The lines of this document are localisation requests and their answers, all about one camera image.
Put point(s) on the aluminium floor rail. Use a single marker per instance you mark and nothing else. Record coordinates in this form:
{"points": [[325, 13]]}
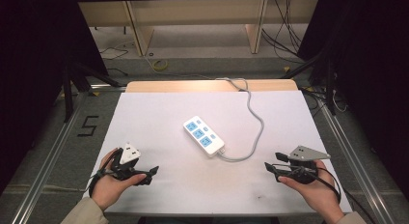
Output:
{"points": [[48, 159], [353, 159]]}

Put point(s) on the person's right hand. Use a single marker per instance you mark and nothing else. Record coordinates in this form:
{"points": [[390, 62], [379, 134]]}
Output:
{"points": [[316, 191]]}

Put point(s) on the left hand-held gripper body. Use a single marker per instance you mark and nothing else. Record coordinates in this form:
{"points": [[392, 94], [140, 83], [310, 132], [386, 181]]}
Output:
{"points": [[127, 159]]}

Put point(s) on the black tripod stand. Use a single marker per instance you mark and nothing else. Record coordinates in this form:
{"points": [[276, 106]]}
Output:
{"points": [[77, 79], [318, 76]]}

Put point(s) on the person's left hand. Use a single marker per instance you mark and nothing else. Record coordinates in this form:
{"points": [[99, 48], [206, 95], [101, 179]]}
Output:
{"points": [[109, 185]]}

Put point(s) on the white power strip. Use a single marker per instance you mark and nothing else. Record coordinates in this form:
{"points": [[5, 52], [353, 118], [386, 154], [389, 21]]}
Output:
{"points": [[203, 136]]}

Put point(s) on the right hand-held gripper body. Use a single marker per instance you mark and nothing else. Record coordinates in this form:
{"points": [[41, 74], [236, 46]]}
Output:
{"points": [[304, 164]]}

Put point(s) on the white table cover sheet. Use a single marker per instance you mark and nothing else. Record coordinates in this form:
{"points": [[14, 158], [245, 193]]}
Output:
{"points": [[209, 185]]}

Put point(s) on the wooden desk frame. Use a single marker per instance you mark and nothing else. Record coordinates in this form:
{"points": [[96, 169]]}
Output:
{"points": [[138, 31]]}

